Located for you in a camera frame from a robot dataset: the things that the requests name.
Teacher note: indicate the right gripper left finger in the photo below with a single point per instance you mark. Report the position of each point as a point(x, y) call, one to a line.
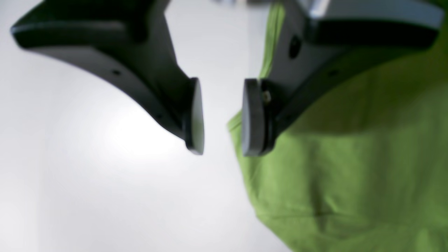
point(126, 43)

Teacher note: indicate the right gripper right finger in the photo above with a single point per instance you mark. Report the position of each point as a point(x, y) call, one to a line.
point(322, 43)

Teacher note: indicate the green T-shirt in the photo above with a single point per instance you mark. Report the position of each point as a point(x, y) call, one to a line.
point(365, 169)

